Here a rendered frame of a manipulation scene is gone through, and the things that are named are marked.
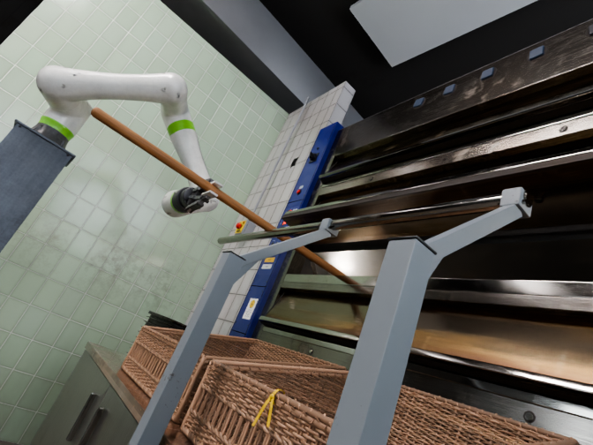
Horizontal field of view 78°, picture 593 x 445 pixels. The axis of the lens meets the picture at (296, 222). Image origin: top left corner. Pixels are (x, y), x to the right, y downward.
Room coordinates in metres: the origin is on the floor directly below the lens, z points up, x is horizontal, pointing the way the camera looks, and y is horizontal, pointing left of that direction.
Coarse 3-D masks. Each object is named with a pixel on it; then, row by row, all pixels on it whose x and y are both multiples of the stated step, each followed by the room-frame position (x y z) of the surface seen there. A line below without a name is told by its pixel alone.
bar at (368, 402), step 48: (528, 192) 0.49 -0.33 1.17; (240, 240) 1.37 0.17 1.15; (288, 240) 0.87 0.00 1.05; (432, 240) 0.41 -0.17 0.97; (384, 288) 0.40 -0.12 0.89; (192, 336) 0.80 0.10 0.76; (384, 336) 0.38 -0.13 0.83; (384, 384) 0.38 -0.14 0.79; (144, 432) 0.79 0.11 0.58; (336, 432) 0.40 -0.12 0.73; (384, 432) 0.39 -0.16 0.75
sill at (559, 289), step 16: (432, 288) 1.02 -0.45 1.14; (448, 288) 0.98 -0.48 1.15; (464, 288) 0.94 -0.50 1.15; (480, 288) 0.90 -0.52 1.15; (496, 288) 0.87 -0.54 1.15; (512, 288) 0.83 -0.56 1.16; (528, 288) 0.80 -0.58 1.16; (544, 288) 0.77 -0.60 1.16; (560, 288) 0.74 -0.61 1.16; (576, 288) 0.72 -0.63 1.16; (592, 288) 0.69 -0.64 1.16
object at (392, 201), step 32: (576, 160) 0.62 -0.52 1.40; (416, 192) 0.98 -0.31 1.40; (448, 192) 0.91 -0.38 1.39; (480, 192) 0.84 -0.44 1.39; (544, 192) 0.73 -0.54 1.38; (576, 192) 0.69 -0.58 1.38; (288, 224) 1.65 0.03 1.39; (416, 224) 1.12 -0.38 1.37; (448, 224) 1.03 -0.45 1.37; (512, 224) 0.88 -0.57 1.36; (544, 224) 0.82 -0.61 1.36
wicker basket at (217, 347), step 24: (144, 336) 1.38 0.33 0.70; (168, 336) 1.19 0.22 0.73; (216, 336) 1.56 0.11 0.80; (144, 360) 1.28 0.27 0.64; (168, 360) 1.12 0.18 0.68; (240, 360) 1.01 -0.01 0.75; (264, 360) 1.05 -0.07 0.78; (288, 360) 1.42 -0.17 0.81; (312, 360) 1.32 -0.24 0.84; (144, 384) 1.19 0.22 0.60; (192, 384) 0.96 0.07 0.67; (288, 384) 1.10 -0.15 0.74
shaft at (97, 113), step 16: (96, 112) 0.90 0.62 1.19; (112, 128) 0.94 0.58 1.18; (128, 128) 0.95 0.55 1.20; (144, 144) 0.98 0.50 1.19; (160, 160) 1.02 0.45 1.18; (192, 176) 1.06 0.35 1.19; (224, 192) 1.13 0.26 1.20; (240, 208) 1.16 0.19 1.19; (304, 256) 1.35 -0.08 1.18; (336, 272) 1.41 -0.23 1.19
